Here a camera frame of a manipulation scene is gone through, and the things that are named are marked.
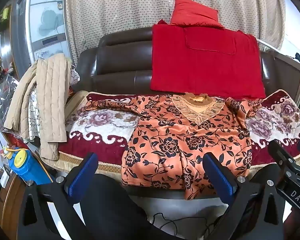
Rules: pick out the person's black trouser leg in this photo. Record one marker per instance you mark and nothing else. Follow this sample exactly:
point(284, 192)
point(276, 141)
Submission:
point(110, 205)

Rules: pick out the beige quilted jacket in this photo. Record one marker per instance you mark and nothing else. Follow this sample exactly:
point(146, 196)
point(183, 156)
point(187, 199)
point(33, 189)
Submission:
point(52, 92)

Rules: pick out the blue container with yellow lid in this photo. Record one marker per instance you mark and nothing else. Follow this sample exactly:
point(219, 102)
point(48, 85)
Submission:
point(27, 171)

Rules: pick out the orange floral blouse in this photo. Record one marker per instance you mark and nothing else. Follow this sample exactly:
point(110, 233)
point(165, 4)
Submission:
point(165, 142)

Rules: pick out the grey silver-framed panel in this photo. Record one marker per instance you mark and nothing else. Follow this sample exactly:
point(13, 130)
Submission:
point(288, 80)

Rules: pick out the clear plastic sheet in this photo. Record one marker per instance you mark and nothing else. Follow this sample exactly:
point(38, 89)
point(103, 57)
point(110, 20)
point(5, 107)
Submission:
point(2, 97)

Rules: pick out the brown leather sofa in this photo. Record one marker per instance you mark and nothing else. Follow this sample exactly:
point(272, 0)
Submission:
point(120, 62)

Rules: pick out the beige dotted curtain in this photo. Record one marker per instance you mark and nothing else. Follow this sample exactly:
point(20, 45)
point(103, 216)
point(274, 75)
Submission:
point(115, 10)

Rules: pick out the floral maroon and cream blanket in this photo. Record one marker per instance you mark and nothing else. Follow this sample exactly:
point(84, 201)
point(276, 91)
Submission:
point(102, 120)

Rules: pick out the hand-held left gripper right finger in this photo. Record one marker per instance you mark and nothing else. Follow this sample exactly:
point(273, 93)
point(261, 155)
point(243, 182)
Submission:
point(218, 177)

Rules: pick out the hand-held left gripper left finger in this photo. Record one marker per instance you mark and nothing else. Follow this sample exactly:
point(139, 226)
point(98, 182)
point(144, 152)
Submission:
point(83, 177)

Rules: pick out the red pillow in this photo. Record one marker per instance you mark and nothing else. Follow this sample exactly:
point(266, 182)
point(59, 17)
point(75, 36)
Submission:
point(192, 12)

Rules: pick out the red blanket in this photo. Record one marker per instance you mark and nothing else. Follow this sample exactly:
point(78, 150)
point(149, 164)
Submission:
point(202, 67)

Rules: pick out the brown wooden stand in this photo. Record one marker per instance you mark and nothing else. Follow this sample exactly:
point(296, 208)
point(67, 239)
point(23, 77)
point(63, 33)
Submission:
point(10, 200)

